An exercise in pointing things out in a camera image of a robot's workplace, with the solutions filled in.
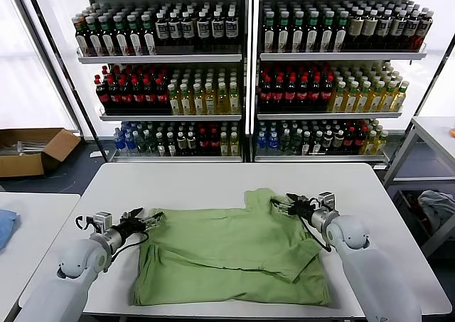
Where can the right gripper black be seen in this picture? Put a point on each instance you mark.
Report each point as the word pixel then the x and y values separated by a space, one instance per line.
pixel 304 211

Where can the yellow juice bottle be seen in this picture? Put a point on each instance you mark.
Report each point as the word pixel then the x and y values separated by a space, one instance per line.
pixel 224 144
pixel 400 97
pixel 350 98
pixel 186 100
pixel 223 99
pixel 376 98
pixel 380 143
pixel 198 100
pixel 338 98
pixel 174 100
pixel 389 98
pixel 363 98
pixel 210 99
pixel 234 99
pixel 234 144
pixel 369 143

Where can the white metal shelf unit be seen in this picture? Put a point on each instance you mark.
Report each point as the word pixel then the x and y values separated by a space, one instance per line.
pixel 160 59
pixel 337 56

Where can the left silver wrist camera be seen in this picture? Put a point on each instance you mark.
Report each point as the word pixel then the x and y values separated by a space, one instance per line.
pixel 103 219

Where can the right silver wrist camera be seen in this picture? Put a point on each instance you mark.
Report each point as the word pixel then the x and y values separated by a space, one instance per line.
pixel 327 200

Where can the grey metal rods bundle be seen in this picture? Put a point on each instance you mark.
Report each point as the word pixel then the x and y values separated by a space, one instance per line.
pixel 28 147

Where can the black slanted metal pole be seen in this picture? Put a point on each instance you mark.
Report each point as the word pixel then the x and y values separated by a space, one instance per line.
pixel 53 42
pixel 436 72

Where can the green clear water bottle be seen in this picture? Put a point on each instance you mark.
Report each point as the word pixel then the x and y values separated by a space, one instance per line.
pixel 284 140
pixel 295 141
pixel 140 143
pixel 150 143

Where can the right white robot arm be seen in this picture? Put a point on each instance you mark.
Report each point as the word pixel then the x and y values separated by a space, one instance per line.
pixel 373 265

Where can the brown cardboard box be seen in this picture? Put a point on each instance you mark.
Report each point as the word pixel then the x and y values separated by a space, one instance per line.
pixel 21 165

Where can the small white floor object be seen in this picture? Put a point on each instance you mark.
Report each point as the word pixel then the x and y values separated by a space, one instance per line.
pixel 95 154

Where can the green polo shirt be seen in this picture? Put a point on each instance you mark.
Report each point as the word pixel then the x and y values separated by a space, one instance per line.
pixel 227 251

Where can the grey crumpled cloth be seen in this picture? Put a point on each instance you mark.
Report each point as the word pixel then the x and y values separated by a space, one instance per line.
pixel 437 208

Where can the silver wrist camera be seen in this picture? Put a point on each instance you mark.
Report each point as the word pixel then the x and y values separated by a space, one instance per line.
pixel 327 200
pixel 103 219

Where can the white-cap dark bottle beige label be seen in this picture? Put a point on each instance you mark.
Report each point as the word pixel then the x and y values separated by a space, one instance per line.
pixel 369 30
pixel 355 30

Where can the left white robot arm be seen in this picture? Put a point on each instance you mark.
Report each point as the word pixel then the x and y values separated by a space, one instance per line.
pixel 78 258

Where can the red-cap cola bottle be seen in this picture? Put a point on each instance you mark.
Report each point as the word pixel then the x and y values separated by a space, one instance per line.
pixel 303 94
pixel 137 96
pixel 266 94
pixel 327 93
pixel 149 96
pixel 278 94
pixel 349 139
pixel 125 96
pixel 214 143
pixel 359 138
pixel 203 143
pixel 113 96
pixel 162 96
pixel 102 96
pixel 291 94
pixel 315 94

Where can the small white-cap dark bottle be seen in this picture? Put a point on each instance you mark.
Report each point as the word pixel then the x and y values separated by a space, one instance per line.
pixel 182 144
pixel 161 144
pixel 317 143
pixel 338 141
pixel 327 141
pixel 192 144
pixel 306 143
pixel 171 144

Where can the blue folded cloth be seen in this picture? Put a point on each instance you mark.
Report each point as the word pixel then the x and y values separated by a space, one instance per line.
pixel 5 229

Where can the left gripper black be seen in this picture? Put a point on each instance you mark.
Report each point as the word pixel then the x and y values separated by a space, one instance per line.
pixel 131 226

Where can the white-cap dark bottle blue label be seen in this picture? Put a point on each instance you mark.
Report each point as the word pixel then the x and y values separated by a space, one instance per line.
pixel 411 31
pixel 423 31
pixel 398 30
pixel 187 30
pixel 384 30
pixel 203 30
pixel 174 30
pixel 217 29
pixel 231 28
pixel 161 30

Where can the green-cap dark tea bottle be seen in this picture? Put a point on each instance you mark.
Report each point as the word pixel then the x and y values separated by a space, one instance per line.
pixel 341 32
pixel 269 32
pixel 107 37
pixel 120 36
pixel 312 32
pixel 283 32
pixel 298 32
pixel 81 37
pixel 94 37
pixel 327 32
pixel 149 36
pixel 134 36

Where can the grey metal frame table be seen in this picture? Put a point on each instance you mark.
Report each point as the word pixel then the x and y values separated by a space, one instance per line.
pixel 432 130

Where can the blue drink bottle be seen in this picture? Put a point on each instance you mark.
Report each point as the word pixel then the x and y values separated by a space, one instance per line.
pixel 129 141
pixel 119 141
pixel 273 141
pixel 262 141

